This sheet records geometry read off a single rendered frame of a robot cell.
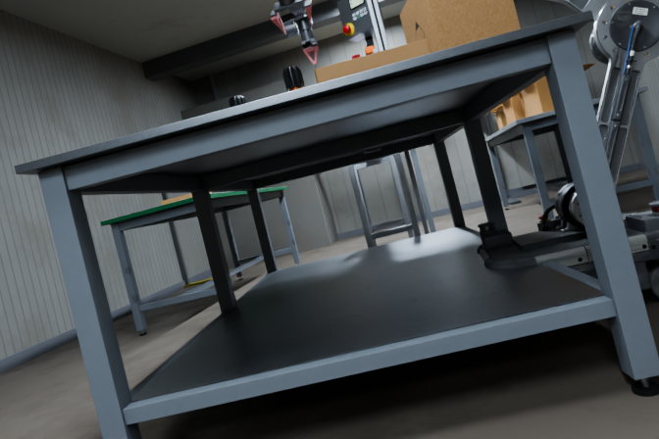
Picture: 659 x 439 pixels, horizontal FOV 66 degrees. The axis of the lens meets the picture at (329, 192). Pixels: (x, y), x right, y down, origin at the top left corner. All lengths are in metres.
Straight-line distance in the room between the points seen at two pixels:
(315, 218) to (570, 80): 5.38
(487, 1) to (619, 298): 0.84
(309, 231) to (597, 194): 5.41
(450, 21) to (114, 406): 1.30
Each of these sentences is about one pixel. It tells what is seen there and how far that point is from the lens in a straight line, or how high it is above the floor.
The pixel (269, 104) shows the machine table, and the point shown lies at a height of 0.81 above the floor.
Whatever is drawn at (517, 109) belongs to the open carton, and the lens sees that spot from 4.50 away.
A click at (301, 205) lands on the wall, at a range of 6.43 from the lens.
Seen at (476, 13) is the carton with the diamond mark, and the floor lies 0.98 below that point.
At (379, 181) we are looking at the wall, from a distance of 6.80.
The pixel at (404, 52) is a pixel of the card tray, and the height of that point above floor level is 0.85.
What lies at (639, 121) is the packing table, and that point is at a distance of 3.78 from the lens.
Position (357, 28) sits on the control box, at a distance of 2.46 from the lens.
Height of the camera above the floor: 0.58
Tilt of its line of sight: 1 degrees up
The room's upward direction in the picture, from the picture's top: 14 degrees counter-clockwise
